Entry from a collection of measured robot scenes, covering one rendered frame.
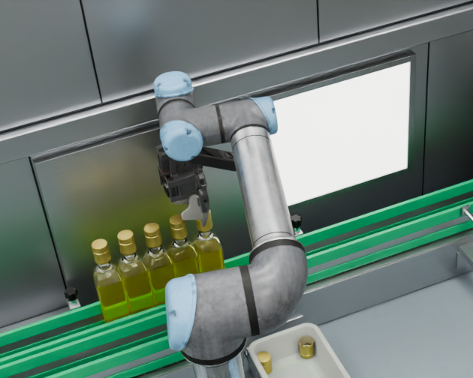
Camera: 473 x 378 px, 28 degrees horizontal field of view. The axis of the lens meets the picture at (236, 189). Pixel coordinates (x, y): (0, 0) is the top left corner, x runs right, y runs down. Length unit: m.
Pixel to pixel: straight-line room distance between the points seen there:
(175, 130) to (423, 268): 0.89
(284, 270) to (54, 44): 0.70
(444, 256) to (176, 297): 1.04
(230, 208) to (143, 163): 0.27
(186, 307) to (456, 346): 0.96
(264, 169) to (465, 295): 0.91
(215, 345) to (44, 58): 0.71
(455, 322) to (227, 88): 0.80
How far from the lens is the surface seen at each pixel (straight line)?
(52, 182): 2.04
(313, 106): 2.16
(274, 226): 1.58
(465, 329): 2.34
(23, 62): 1.92
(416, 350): 2.29
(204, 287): 1.50
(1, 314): 2.28
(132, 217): 2.15
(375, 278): 2.31
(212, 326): 1.50
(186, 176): 1.93
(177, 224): 2.02
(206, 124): 1.75
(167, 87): 1.81
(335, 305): 2.31
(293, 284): 1.52
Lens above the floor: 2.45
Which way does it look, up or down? 38 degrees down
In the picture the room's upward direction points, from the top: 6 degrees counter-clockwise
